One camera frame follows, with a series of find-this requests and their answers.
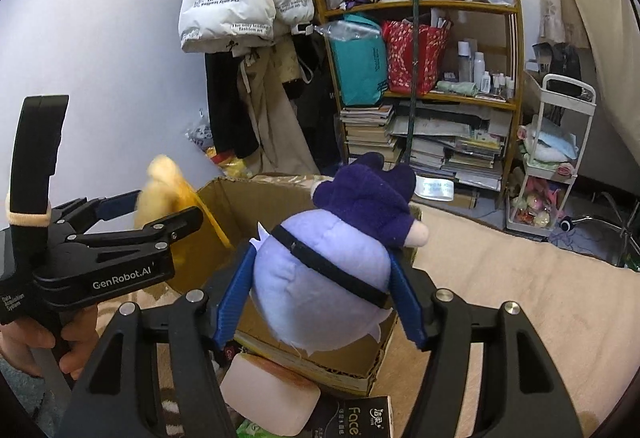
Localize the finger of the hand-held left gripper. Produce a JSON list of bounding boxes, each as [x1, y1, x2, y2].
[[50, 189, 144, 235], [64, 206, 204, 265]]

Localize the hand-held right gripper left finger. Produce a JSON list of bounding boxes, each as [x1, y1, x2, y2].
[[56, 240, 263, 438]]

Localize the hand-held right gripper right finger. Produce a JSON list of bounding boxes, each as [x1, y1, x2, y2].
[[387, 248, 586, 438]]

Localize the yellow plush toy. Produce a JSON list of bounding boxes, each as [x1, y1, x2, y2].
[[134, 155, 234, 251]]

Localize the purple and lilac plush toy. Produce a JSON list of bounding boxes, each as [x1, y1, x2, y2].
[[248, 153, 431, 359]]

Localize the peach toast plush pillow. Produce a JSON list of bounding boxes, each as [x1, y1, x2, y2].
[[220, 352, 322, 437]]

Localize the cardboard box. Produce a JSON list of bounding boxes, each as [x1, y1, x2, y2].
[[172, 174, 423, 396]]

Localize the green tissue pack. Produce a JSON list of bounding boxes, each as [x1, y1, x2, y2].
[[235, 418, 273, 438]]

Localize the person's left hand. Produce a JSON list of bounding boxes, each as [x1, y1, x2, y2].
[[0, 305, 99, 382]]

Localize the beige patterned blanket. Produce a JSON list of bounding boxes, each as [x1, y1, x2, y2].
[[0, 205, 640, 438]]

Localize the plastic bag of toys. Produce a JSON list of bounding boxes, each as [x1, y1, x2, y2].
[[186, 120, 253, 179]]

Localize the black tissue packet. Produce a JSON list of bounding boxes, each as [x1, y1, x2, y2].
[[307, 395, 396, 438]]

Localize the black hanging garment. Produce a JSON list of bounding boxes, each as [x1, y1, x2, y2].
[[204, 52, 261, 159]]

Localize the pile of small colourful toys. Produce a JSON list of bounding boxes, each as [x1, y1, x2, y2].
[[510, 178, 568, 229]]

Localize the beige hanging coat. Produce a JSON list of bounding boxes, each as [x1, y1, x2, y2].
[[237, 38, 321, 176]]

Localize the pile of books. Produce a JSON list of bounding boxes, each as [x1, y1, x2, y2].
[[340, 98, 515, 193]]

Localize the chrome office chair base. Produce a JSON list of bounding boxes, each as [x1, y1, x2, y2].
[[560, 190, 640, 269]]

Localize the dark hanging bag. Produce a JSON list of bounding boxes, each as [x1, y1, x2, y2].
[[290, 30, 343, 169]]

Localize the blue and white folded cloths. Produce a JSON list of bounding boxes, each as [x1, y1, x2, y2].
[[517, 115, 581, 163]]

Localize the mint green cloth pouch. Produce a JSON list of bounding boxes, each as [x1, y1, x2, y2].
[[437, 80, 481, 97]]

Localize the red patterned bag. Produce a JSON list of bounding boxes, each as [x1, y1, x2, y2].
[[382, 19, 451, 96]]

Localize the teal bag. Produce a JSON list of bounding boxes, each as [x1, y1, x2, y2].
[[327, 14, 388, 107]]

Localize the group of cosmetic bottles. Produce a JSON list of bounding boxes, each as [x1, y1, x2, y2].
[[457, 40, 516, 96]]

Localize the green pole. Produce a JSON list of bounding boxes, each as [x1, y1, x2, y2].
[[402, 0, 422, 166]]

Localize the white trolley cart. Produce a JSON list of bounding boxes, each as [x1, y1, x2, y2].
[[505, 74, 598, 233]]

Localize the clear plastic bag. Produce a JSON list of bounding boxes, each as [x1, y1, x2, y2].
[[315, 18, 381, 44]]

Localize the wooden bookshelf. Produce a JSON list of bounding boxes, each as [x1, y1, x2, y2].
[[307, 0, 526, 209]]

